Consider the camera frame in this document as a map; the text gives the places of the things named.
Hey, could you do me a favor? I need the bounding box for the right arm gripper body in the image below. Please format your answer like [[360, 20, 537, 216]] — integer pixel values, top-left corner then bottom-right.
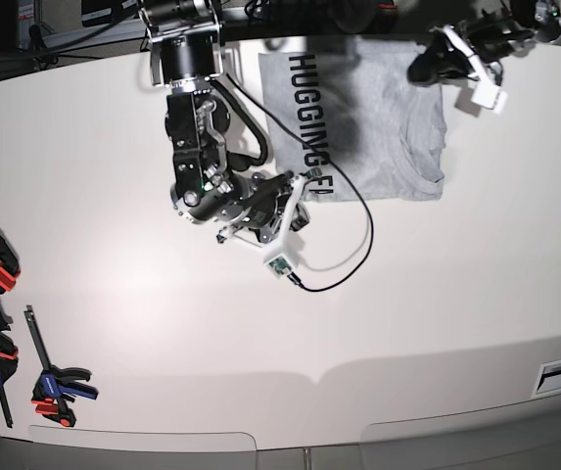
[[215, 171, 309, 250]]

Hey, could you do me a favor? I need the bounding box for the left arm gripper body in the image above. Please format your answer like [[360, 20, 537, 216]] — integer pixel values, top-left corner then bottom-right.
[[432, 19, 535, 85]]

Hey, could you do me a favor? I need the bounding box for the grey T-shirt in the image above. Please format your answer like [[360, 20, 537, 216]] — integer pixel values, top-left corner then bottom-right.
[[258, 38, 446, 203]]

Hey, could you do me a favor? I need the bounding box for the right arm black robot arm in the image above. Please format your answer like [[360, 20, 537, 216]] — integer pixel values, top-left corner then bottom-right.
[[137, 1, 308, 261]]

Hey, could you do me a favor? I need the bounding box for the left arm black robot arm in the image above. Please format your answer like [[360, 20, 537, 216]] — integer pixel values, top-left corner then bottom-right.
[[407, 1, 561, 86]]

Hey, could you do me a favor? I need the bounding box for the blue black bar clamp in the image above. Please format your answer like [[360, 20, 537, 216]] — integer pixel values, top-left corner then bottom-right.
[[24, 305, 99, 428]]

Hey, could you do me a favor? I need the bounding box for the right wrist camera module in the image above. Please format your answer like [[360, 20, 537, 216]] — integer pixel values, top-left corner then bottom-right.
[[263, 252, 297, 279]]

